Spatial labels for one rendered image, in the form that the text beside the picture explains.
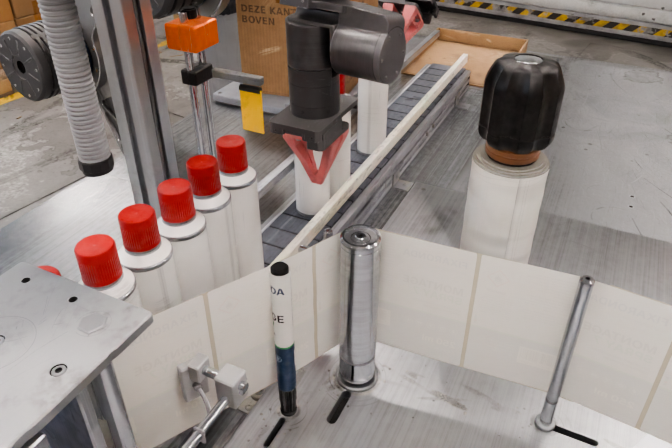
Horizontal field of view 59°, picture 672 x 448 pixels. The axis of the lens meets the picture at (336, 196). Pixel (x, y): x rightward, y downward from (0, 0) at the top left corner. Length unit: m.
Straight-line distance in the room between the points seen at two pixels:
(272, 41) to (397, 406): 0.90
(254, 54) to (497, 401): 0.95
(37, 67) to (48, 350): 1.25
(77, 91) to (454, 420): 0.49
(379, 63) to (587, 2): 4.44
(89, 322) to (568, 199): 0.88
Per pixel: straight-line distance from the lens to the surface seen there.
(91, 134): 0.64
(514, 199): 0.68
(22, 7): 4.09
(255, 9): 1.34
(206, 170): 0.62
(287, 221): 0.89
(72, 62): 0.61
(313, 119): 0.66
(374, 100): 1.01
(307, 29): 0.63
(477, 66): 1.64
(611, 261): 0.89
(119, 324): 0.37
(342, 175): 0.91
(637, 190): 1.18
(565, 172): 1.19
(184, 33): 0.70
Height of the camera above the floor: 1.39
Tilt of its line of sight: 33 degrees down
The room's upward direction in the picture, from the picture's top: straight up
